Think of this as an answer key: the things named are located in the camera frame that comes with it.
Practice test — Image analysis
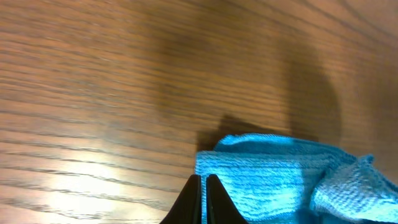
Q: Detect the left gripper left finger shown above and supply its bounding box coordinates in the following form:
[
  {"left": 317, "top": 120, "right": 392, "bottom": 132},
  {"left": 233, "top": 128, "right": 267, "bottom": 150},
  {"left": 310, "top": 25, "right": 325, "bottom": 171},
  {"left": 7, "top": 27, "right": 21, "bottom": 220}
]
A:
[{"left": 160, "top": 175, "right": 201, "bottom": 224}]

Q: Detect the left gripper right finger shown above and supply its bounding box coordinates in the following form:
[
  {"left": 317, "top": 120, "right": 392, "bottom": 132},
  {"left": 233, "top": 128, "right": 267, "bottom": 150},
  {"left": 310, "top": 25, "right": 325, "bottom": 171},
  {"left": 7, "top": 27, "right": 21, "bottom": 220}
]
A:
[{"left": 206, "top": 174, "right": 248, "bottom": 224}]

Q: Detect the blue microfibre cloth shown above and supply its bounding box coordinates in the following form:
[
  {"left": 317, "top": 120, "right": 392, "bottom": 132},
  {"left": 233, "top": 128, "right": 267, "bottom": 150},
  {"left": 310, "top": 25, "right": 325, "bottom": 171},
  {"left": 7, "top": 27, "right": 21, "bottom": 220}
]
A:
[{"left": 195, "top": 134, "right": 397, "bottom": 223}]

